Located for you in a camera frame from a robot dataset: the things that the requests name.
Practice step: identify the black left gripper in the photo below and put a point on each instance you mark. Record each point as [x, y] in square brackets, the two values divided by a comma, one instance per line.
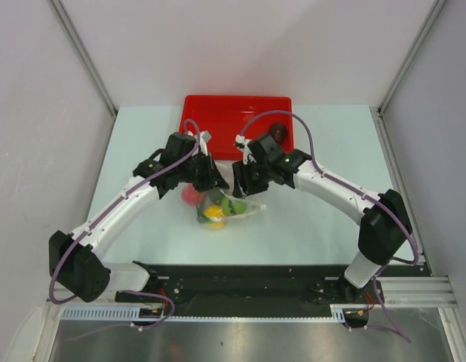
[212, 175]

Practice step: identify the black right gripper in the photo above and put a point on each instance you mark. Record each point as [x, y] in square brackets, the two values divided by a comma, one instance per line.
[243, 186]

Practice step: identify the clear zip top bag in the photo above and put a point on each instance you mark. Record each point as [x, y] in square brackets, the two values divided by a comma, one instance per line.
[214, 197]

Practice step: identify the green fake ball fruit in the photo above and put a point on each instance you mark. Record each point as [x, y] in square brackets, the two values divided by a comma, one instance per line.
[231, 207]

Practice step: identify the dark red fake fruit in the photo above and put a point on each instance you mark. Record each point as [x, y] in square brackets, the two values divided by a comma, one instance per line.
[278, 132]

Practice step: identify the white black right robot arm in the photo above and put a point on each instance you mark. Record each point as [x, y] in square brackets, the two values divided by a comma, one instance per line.
[382, 217]

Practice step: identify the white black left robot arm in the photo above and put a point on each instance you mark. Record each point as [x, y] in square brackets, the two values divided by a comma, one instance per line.
[76, 258]

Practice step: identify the red fake tomato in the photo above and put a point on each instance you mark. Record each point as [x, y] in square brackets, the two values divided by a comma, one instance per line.
[189, 195]

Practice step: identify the yellow fake lemon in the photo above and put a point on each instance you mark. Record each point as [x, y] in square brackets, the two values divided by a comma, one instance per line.
[214, 217]

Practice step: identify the red plastic tray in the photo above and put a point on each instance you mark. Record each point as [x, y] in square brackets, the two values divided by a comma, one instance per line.
[223, 116]

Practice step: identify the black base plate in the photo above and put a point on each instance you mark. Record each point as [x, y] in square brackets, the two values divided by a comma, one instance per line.
[251, 291]

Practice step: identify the white slotted cable duct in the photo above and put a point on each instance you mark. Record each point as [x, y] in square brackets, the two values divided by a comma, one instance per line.
[138, 314]

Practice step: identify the aluminium frame post left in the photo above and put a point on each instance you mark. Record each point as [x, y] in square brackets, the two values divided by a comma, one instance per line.
[72, 34]

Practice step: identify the aluminium frame post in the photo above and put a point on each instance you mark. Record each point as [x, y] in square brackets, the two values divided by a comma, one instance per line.
[72, 34]
[414, 50]

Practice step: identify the aluminium frame post right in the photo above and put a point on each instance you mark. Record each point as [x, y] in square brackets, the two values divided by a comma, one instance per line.
[414, 50]

